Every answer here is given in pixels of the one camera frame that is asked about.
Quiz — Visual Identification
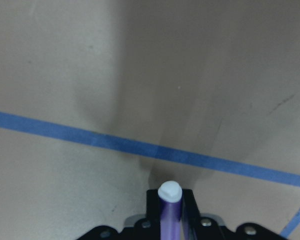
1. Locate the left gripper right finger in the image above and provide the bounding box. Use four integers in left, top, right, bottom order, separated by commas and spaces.
181, 189, 283, 240

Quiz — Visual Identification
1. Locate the purple marker pen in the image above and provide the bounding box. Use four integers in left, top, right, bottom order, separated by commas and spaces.
157, 180, 183, 240

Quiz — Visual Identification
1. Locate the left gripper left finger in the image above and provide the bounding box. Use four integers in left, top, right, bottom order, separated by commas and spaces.
79, 189, 161, 240

